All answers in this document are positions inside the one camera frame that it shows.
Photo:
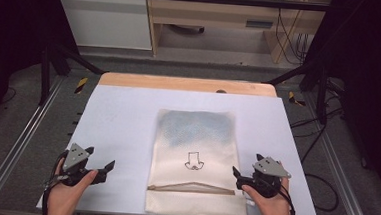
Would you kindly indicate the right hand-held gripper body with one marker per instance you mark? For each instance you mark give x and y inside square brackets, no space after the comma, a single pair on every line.
[270,167]

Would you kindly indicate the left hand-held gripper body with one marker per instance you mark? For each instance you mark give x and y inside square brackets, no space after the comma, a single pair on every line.
[75,155]

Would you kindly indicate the white mesh laundry bag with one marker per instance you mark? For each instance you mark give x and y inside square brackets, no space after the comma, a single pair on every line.
[196,138]

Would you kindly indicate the person's right hand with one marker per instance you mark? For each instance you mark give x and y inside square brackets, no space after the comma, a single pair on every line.
[274,211]

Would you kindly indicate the person's left hand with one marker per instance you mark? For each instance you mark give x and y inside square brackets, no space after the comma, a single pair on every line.
[64,198]

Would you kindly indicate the white foam mat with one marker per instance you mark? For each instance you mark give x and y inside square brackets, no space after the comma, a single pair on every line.
[120,123]

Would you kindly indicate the yellow black tape strip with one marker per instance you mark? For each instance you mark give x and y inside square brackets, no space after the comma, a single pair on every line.
[81,85]
[292,98]

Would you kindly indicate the black metal stand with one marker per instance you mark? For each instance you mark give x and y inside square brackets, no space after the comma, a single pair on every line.
[322,95]
[45,78]

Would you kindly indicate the white cabinet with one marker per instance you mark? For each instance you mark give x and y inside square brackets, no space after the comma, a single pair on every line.
[107,22]

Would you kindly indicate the black curtain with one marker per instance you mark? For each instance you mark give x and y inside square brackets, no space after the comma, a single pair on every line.
[370,81]
[13,26]

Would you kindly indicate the grey desk label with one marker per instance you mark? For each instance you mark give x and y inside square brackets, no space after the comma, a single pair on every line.
[259,24]

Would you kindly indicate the light wooden desk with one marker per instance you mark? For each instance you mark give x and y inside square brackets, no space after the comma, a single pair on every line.
[217,14]

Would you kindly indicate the aluminium floor rail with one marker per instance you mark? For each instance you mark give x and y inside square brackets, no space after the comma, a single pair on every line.
[338,170]
[15,147]

